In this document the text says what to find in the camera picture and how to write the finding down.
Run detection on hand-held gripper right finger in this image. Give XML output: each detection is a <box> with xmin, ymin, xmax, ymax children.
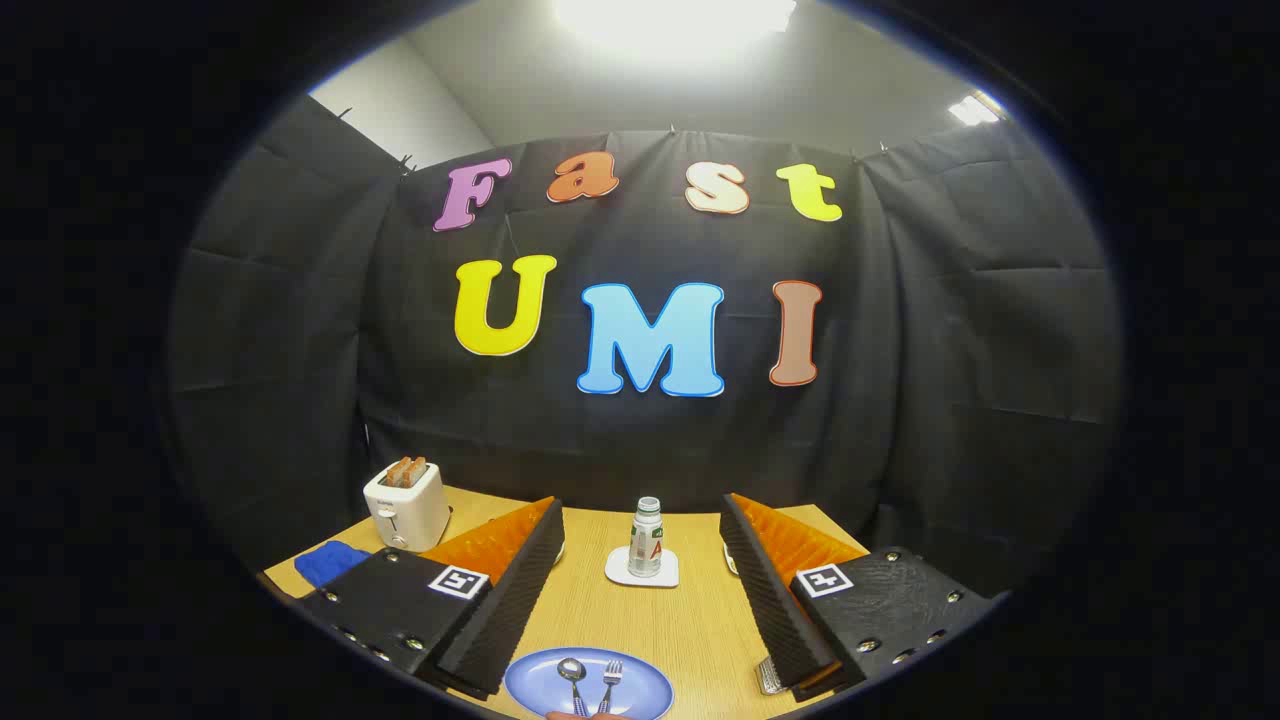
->
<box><xmin>720</xmin><ymin>492</ymin><xmax>1001</xmax><ymax>701</ymax></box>

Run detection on spoon with checked handle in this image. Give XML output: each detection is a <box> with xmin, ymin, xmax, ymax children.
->
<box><xmin>556</xmin><ymin>657</ymin><xmax>591</xmax><ymax>717</ymax></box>

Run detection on blue folded cloth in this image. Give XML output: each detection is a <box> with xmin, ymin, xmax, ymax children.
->
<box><xmin>294</xmin><ymin>541</ymin><xmax>371</xmax><ymax>588</ymax></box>

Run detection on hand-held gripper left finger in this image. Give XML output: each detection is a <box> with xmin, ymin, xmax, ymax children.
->
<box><xmin>297</xmin><ymin>496</ymin><xmax>566</xmax><ymax>701</ymax></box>

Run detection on ceiling light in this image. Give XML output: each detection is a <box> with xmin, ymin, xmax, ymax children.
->
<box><xmin>948</xmin><ymin>92</ymin><xmax>1004</xmax><ymax>127</ymax></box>
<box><xmin>550</xmin><ymin>0</ymin><xmax>801</xmax><ymax>56</ymax></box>

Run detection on white toaster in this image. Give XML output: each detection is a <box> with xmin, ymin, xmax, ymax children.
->
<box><xmin>363</xmin><ymin>460</ymin><xmax>451</xmax><ymax>553</ymax></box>

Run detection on white square coaster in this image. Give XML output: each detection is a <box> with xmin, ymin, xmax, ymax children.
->
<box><xmin>604</xmin><ymin>545</ymin><xmax>681</xmax><ymax>589</ymax></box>

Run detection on blue round plate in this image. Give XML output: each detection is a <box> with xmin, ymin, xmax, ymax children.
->
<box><xmin>503</xmin><ymin>647</ymin><xmax>676</xmax><ymax>720</ymax></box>

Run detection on clear plastic bottle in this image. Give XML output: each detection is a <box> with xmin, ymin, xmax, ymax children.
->
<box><xmin>628</xmin><ymin>497</ymin><xmax>665</xmax><ymax>579</ymax></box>

